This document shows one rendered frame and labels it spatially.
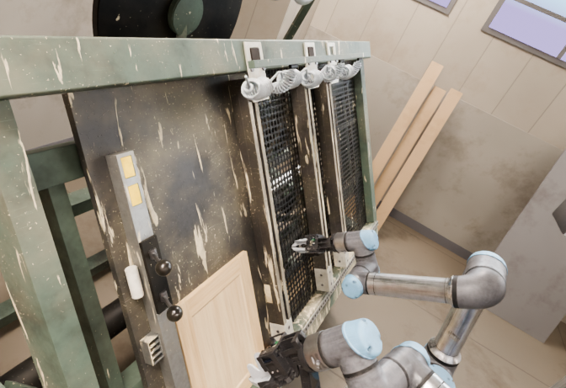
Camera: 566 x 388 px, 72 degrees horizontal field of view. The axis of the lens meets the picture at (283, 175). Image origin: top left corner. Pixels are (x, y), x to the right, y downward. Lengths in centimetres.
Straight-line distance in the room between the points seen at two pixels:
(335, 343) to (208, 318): 57
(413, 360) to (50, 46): 94
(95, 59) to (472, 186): 436
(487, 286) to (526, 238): 327
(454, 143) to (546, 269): 153
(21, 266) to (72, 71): 38
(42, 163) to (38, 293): 27
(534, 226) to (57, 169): 420
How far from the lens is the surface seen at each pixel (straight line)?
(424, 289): 130
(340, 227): 212
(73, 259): 103
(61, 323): 93
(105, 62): 90
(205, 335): 131
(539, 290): 472
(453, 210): 494
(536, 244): 459
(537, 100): 464
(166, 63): 102
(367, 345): 81
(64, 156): 98
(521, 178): 483
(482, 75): 455
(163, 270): 93
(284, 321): 162
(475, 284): 128
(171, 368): 119
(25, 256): 86
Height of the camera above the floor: 222
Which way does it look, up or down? 29 degrees down
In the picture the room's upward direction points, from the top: 25 degrees clockwise
